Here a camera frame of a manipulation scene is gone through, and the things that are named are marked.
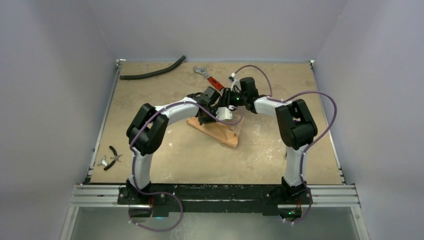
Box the black handled pliers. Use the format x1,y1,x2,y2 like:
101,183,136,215
97,145,122,171

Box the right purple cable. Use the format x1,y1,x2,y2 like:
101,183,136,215
230,64,338,225

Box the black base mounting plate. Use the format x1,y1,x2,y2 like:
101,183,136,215
117,182,312,218

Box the orange cloth napkin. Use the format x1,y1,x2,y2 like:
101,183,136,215
187,117,244,148

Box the purple cable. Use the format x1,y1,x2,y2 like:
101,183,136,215
230,64,338,225
128,100,244,232

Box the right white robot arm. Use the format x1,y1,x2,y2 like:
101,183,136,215
218,75,318,204

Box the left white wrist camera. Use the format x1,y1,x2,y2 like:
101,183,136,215
215,107,233,121

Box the red handled adjustable wrench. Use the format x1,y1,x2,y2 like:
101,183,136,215
193,66,227,93

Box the aluminium frame rail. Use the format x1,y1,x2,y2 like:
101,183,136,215
70,185,361,208

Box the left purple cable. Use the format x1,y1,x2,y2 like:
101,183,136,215
128,100,244,232

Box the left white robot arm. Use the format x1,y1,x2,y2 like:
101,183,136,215
126,87,221,205

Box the black foam hose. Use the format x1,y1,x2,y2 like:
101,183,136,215
119,55,187,81

